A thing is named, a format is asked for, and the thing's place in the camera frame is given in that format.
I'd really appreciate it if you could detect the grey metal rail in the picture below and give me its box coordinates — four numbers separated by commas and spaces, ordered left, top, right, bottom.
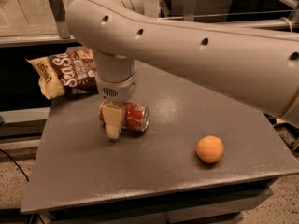
0, 18, 299, 48

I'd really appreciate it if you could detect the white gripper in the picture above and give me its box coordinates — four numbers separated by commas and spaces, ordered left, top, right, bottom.
94, 51, 136, 140

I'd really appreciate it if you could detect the red coke can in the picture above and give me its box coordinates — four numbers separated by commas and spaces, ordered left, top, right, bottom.
99, 102, 150, 132

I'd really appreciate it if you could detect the grey table cabinet base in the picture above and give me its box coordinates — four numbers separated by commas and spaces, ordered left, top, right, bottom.
40, 179, 277, 224

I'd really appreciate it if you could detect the left metal rail bracket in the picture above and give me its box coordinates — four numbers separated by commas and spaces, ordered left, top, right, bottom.
48, 0, 70, 39

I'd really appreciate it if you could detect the right metal rail bracket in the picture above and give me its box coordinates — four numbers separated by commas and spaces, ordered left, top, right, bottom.
182, 0, 197, 21

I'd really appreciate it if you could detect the black floor cable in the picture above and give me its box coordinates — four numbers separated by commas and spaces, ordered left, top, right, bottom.
0, 147, 31, 183

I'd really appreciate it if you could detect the orange fruit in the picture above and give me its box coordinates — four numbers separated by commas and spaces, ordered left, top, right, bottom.
196, 135, 224, 163

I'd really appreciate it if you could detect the metal rail bracket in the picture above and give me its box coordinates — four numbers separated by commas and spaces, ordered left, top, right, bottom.
182, 0, 197, 21
48, 0, 70, 39

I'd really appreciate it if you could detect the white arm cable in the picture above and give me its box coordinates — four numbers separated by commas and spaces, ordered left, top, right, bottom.
279, 16, 295, 34

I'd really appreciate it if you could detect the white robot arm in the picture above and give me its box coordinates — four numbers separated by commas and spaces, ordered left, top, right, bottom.
66, 0, 299, 126

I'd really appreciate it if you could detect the brown chip bag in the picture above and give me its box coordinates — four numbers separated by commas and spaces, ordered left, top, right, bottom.
28, 49, 97, 100

